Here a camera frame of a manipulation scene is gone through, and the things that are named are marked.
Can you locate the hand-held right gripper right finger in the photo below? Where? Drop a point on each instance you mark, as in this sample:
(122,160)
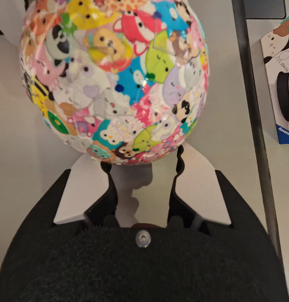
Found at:
(201,191)

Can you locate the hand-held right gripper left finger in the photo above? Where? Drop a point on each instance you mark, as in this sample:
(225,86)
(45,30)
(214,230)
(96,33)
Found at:
(85,188)

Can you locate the colourful puzzle ball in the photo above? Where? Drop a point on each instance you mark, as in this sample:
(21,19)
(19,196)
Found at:
(111,77)

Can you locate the printed puzzle box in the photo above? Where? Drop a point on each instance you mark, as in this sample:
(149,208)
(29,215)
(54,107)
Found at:
(283,82)

